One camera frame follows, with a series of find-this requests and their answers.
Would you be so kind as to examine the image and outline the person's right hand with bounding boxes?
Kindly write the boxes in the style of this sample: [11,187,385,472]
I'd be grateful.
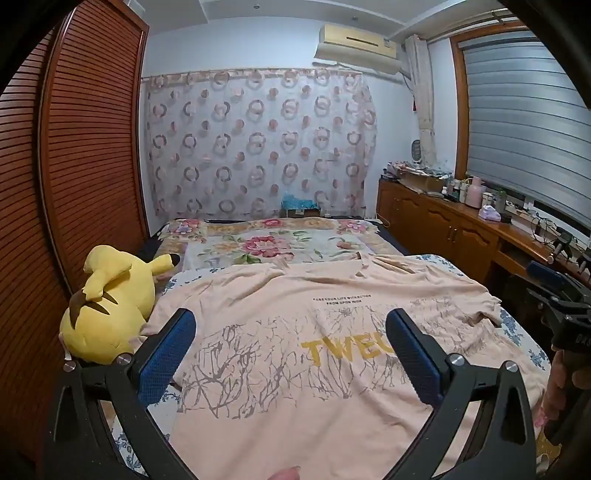
[544,350,591,425]

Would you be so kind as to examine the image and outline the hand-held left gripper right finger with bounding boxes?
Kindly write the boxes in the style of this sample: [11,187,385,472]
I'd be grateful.
[385,308,539,480]

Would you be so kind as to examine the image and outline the long wooden cabinet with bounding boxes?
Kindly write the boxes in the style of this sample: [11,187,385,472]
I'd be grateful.
[376,178,591,296]

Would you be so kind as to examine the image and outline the peach printed t-shirt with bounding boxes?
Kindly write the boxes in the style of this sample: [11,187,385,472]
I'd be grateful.
[141,253,552,480]

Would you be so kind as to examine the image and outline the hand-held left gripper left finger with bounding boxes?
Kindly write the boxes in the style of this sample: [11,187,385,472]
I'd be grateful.
[44,307,197,480]

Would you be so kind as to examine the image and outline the yellow soft item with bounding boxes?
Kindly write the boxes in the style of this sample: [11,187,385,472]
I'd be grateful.
[537,438,563,480]

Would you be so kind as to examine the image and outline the circle print sheer curtain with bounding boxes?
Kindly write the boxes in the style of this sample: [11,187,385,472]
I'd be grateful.
[143,68,378,220]

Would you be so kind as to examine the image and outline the pink bottle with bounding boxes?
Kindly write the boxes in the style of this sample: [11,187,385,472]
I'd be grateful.
[465,176,485,209]

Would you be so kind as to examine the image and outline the wooden window frame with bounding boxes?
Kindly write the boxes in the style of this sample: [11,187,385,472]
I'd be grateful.
[449,28,536,183]

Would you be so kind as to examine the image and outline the wall air conditioner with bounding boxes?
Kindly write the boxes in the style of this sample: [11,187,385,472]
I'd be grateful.
[314,24,403,75]

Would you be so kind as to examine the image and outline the floral fleece blanket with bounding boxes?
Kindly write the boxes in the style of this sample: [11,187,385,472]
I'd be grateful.
[154,217,407,278]

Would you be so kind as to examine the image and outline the grey window blind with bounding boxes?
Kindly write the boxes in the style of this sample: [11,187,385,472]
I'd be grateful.
[459,30,591,227]

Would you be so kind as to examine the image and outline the tied beige curtain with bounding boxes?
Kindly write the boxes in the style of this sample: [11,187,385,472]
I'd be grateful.
[405,34,439,171]

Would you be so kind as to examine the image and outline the turquoise fluffy cloth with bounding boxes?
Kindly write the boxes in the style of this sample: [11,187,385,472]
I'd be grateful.
[281,194,321,217]

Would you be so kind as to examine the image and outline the blue floral bed sheet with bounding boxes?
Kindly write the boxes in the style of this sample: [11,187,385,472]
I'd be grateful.
[111,254,552,480]

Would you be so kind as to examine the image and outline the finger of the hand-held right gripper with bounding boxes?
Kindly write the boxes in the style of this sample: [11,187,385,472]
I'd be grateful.
[526,260,591,319]

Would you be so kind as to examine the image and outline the yellow plush toy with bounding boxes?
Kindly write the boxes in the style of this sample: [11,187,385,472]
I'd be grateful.
[59,244,181,365]

